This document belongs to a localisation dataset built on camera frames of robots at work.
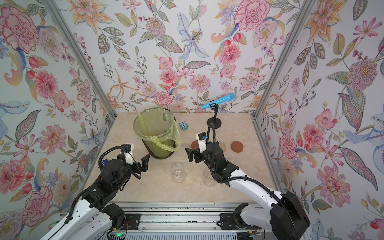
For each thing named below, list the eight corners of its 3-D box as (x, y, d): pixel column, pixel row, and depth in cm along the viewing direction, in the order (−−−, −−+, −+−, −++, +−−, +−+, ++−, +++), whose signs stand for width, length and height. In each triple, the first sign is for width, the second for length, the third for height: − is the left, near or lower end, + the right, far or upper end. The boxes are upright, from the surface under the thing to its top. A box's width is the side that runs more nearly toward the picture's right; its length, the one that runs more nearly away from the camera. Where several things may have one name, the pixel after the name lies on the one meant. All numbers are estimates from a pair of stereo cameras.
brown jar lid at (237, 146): (231, 152, 102) (232, 150, 100) (229, 142, 108) (230, 140, 106) (243, 152, 102) (244, 150, 100) (241, 142, 108) (241, 140, 106)
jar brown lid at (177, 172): (170, 179, 90) (168, 173, 84) (174, 168, 95) (173, 162, 88) (181, 183, 89) (180, 177, 82) (185, 172, 93) (184, 166, 87)
